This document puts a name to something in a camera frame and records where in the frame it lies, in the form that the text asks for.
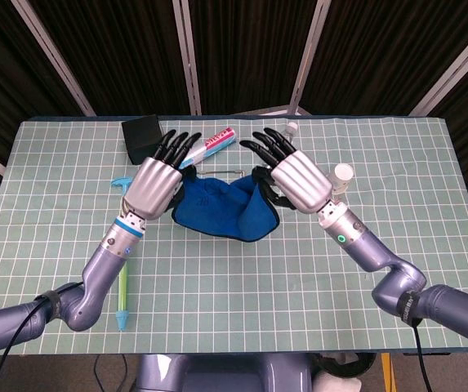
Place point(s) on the foil-wrapped tube package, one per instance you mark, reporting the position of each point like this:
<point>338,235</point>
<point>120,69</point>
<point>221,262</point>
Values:
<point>217,141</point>

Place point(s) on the black box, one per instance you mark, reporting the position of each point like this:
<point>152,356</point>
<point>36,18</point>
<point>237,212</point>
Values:
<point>139,136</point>

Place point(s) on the yellow table leg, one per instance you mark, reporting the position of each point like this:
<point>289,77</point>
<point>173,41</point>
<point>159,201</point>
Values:
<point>386,373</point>

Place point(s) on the green white checkered tablecloth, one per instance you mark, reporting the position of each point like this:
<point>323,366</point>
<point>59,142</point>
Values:
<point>258,294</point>

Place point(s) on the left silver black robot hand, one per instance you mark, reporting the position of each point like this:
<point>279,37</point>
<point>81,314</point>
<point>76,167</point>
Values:
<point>154,185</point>

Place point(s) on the clear water bottle green label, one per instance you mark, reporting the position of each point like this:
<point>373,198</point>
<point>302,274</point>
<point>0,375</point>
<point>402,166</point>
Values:
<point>291,128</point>

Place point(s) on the white paper cup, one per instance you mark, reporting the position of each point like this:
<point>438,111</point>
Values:
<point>343,175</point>

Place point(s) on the right purple robot arm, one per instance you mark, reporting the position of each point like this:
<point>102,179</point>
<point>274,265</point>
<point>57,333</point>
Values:
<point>380,253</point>

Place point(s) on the black round bin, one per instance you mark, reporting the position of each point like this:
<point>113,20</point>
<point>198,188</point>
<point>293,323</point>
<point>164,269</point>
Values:
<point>348,365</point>

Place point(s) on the green blue water pump toy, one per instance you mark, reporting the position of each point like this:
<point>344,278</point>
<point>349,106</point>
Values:
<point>122,302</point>

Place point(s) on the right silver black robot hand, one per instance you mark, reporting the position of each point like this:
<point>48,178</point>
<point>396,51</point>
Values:
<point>303,181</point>

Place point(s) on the purple robot torso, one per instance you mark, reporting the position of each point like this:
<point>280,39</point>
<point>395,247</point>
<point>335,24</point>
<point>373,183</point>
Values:
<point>217,373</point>

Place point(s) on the blue microfibre cloth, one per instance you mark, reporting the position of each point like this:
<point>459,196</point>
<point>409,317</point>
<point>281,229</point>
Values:
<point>213,208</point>

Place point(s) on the left purple robot arm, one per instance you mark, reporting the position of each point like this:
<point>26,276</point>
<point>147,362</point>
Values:
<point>94,269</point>

